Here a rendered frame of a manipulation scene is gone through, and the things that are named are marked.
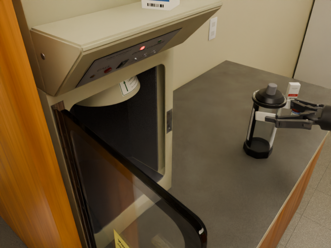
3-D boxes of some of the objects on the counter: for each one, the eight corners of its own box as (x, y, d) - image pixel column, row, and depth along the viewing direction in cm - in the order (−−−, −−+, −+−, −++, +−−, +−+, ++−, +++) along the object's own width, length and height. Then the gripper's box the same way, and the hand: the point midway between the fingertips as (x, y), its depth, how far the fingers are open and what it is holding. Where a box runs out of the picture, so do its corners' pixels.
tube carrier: (237, 149, 105) (247, 98, 93) (250, 135, 112) (260, 86, 99) (265, 161, 99) (279, 108, 87) (277, 146, 106) (292, 95, 94)
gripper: (347, 92, 89) (276, 85, 103) (328, 125, 74) (247, 112, 88) (345, 114, 92) (275, 105, 106) (325, 149, 77) (248, 133, 91)
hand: (268, 109), depth 96 cm, fingers open, 11 cm apart
